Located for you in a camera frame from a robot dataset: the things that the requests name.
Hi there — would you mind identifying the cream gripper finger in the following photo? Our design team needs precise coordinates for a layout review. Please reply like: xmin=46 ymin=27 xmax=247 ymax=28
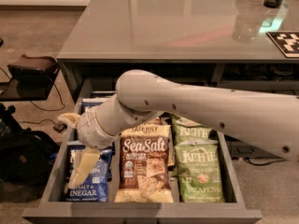
xmin=68 ymin=147 xmax=100 ymax=189
xmin=58 ymin=113 xmax=80 ymax=129

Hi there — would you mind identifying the blue kettle chip bag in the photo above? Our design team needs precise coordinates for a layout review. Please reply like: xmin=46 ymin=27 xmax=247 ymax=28
xmin=81 ymin=97 xmax=107 ymax=113
xmin=65 ymin=142 xmax=113 ymax=203

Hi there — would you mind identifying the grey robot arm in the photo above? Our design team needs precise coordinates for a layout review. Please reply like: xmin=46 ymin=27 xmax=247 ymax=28
xmin=58 ymin=70 xmax=299 ymax=161

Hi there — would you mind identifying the rear blue chip bag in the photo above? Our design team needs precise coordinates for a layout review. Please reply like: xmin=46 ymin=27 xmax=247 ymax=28
xmin=91 ymin=91 xmax=116 ymax=98

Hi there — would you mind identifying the open grey top drawer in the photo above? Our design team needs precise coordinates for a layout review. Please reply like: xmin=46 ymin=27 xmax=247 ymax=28
xmin=21 ymin=78 xmax=263 ymax=224

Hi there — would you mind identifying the black bag on floor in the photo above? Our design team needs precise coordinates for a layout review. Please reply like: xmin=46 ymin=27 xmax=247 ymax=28
xmin=0 ymin=103 xmax=60 ymax=186

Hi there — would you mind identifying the front brown Sea Salt bag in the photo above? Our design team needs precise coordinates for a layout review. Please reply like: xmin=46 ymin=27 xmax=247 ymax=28
xmin=115 ymin=124 xmax=173 ymax=203

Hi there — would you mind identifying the brown sea salt bag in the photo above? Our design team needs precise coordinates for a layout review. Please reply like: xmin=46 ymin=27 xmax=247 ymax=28
xmin=144 ymin=117 xmax=163 ymax=125
xmin=115 ymin=124 xmax=173 ymax=203

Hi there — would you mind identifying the rear brown Sea Salt bag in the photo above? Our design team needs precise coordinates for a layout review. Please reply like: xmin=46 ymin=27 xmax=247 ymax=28
xmin=144 ymin=117 xmax=163 ymax=125

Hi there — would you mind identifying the front green jalapeno chip bag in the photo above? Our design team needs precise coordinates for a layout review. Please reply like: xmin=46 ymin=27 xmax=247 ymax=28
xmin=175 ymin=140 xmax=225 ymax=203

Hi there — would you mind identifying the grey counter cabinet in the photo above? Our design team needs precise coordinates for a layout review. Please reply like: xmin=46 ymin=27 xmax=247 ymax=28
xmin=58 ymin=0 xmax=299 ymax=99

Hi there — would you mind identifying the black power adapter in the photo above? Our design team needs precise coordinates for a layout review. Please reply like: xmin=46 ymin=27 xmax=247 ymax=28
xmin=53 ymin=121 xmax=67 ymax=133

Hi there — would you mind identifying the black device on stand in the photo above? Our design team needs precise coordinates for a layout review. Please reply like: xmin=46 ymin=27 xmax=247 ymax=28
xmin=0 ymin=54 xmax=59 ymax=101

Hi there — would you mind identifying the black floor cable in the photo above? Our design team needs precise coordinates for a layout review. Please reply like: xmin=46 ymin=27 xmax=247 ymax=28
xmin=0 ymin=66 xmax=66 ymax=126

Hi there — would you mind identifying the black cable under drawers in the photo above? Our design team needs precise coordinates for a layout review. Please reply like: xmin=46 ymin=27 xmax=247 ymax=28
xmin=242 ymin=156 xmax=288 ymax=167

